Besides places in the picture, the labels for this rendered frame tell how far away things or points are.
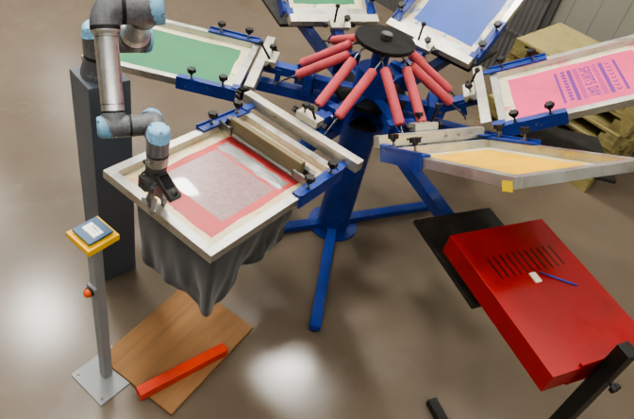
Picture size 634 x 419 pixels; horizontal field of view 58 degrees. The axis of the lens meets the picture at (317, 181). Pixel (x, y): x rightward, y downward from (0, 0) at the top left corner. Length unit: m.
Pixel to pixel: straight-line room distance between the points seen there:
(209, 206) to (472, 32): 2.06
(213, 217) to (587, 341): 1.36
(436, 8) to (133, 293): 2.43
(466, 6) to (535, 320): 2.21
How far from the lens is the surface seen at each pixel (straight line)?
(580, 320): 2.20
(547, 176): 1.91
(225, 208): 2.22
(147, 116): 2.02
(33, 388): 2.97
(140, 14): 2.02
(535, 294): 2.17
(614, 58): 3.33
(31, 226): 3.59
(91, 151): 2.66
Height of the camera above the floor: 2.53
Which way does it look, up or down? 40 degrees down
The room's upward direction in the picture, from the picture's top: 14 degrees clockwise
